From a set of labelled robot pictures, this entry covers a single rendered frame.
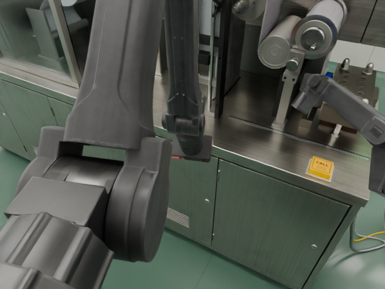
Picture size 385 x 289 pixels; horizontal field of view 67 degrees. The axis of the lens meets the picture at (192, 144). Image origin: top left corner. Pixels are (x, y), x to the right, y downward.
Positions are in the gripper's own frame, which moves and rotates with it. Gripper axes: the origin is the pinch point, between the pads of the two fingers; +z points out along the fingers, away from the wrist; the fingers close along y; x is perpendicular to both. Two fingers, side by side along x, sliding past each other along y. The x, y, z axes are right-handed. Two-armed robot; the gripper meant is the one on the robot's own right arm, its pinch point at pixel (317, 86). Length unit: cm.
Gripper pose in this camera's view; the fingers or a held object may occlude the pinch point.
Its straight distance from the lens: 120.3
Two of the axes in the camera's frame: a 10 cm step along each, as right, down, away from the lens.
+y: 8.8, 3.1, -3.6
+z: 4.1, -1.2, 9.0
